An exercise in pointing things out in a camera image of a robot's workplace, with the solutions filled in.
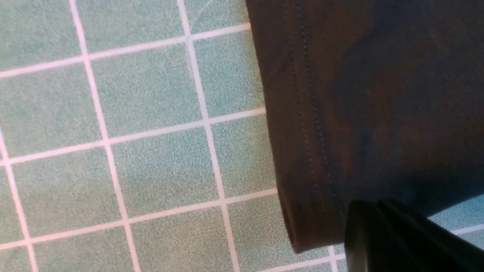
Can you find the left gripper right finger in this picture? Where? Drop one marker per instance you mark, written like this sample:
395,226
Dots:
419,245

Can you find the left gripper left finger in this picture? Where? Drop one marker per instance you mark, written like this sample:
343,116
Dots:
372,242

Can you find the green checkered table mat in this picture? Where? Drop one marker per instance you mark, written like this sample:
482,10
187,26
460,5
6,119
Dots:
134,138

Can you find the dark gray long-sleeved shirt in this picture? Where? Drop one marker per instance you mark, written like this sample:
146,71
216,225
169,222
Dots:
370,100

